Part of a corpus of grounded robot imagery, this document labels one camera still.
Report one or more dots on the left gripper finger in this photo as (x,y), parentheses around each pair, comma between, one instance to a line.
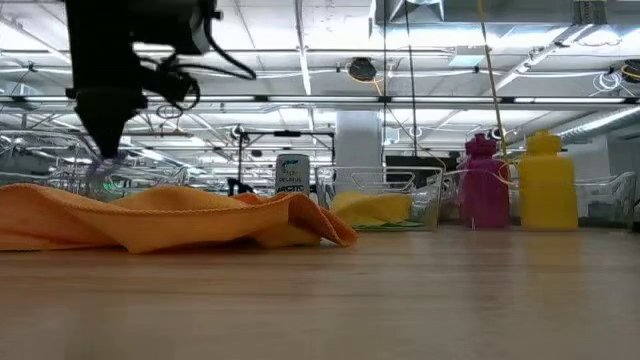
(107,125)

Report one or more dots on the orange microfibre cloth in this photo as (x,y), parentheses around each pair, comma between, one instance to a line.
(150,220)

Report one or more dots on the yellow microfibre cloth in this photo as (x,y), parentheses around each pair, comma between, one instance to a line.
(370,207)

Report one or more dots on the green microfibre cloth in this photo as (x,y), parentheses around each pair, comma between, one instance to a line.
(400,225)

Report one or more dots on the magenta sports bottle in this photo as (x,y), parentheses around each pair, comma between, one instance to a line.
(482,190)

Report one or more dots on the yellow sports bottle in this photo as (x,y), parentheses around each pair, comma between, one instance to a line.
(547,190)

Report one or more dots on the clear plastic bin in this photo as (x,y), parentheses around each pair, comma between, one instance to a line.
(140,180)
(425,190)
(605,200)

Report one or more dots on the white drink can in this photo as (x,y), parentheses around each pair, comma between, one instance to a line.
(292,175)

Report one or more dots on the long ceiling light strip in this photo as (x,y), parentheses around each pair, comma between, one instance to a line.
(325,99)

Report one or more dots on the white building pillar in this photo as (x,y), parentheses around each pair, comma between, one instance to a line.
(357,140)

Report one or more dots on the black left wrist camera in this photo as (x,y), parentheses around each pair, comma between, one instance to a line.
(175,25)

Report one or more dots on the silver ventilation duct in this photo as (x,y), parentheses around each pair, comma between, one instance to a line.
(600,122)

